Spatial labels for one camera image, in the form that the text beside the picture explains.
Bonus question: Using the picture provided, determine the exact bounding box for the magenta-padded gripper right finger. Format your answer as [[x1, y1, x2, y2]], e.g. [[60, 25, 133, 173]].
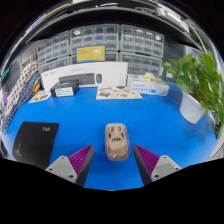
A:
[[133, 143, 183, 187]]

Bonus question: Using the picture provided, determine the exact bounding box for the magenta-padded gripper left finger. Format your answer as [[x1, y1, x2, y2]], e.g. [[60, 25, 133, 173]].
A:
[[44, 143, 96, 188]]

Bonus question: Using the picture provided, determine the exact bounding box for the pink translucent computer mouse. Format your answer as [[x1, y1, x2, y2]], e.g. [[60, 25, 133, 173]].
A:
[[104, 122, 132, 162]]

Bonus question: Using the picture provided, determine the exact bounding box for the black mouse pad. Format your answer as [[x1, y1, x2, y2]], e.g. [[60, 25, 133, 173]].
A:
[[11, 121, 61, 170]]

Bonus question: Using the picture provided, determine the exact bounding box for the small black box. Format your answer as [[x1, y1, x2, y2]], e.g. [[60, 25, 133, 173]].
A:
[[49, 79, 80, 98]]

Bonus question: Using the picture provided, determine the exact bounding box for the sticker sheet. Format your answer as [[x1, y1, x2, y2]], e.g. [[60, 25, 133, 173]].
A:
[[95, 85, 144, 101], [28, 89, 52, 104]]

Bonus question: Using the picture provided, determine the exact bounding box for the white and blue tissue box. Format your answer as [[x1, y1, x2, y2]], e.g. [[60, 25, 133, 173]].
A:
[[126, 73, 170, 97]]

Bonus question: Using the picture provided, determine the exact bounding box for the green plant in white pot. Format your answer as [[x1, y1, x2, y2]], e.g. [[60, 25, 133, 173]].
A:
[[163, 53, 224, 139]]

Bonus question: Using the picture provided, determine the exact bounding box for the white keyboard packaging box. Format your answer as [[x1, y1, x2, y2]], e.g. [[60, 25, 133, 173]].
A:
[[39, 61, 129, 92]]

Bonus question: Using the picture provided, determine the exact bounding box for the yellow card box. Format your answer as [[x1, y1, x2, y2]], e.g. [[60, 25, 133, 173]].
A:
[[76, 44, 107, 64]]

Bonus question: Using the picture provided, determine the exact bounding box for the black overhead shelf unit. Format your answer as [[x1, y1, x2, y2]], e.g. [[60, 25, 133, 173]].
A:
[[24, 0, 204, 51]]

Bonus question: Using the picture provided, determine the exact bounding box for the white wire basket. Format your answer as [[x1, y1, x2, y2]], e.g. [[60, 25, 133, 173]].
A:
[[20, 54, 38, 73]]

